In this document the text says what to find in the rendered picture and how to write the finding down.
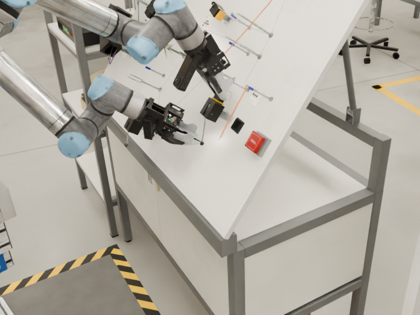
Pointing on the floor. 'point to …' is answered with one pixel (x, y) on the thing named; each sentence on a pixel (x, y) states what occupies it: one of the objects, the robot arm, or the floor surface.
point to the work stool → (374, 41)
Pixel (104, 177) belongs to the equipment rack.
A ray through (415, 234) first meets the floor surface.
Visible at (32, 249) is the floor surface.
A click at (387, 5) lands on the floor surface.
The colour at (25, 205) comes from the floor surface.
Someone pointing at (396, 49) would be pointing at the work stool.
